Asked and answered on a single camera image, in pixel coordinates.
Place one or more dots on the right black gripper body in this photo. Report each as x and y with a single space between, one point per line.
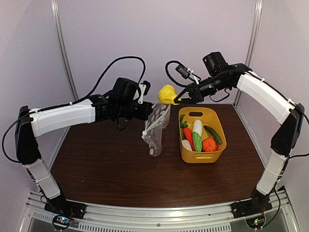
199 95

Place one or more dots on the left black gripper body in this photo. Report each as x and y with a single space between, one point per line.
126 110

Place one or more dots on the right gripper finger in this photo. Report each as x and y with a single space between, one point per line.
183 94
182 100

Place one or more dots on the yellow toy squash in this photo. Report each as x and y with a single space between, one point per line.
167 94

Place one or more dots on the yellow plastic basket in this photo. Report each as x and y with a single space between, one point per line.
208 117

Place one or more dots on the white toy radish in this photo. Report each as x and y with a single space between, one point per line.
197 127

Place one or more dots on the dotted clear zip bag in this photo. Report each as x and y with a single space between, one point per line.
154 126

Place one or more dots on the orange toy carrot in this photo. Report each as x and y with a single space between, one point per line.
186 133

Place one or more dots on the light green toy gourd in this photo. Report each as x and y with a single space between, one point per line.
197 142

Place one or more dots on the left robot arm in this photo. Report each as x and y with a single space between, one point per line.
125 100

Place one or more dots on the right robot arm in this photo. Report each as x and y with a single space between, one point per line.
287 113

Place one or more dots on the dark green toy cucumber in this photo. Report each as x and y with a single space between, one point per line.
213 133

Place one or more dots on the orange toy pumpkin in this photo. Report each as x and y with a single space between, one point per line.
209 145

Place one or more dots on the left circuit board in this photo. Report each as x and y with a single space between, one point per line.
60 222

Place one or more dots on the circuit board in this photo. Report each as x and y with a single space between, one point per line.
255 222
60 222

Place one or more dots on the right circuit board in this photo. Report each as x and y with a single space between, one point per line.
255 222

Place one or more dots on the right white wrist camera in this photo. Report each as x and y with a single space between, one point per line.
188 73

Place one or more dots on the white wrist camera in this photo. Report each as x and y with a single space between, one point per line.
142 90
188 73

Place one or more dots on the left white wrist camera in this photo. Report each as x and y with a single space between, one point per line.
142 90

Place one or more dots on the right aluminium frame post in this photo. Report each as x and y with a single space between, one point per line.
256 24

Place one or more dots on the aluminium frame post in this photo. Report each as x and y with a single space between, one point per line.
62 48
256 24

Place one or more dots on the front aluminium rail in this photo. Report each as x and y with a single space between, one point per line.
207 218

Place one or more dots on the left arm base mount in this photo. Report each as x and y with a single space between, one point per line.
66 208

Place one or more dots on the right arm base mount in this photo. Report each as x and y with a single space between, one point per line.
246 208

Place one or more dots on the left aluminium frame post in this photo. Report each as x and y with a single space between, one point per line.
62 48

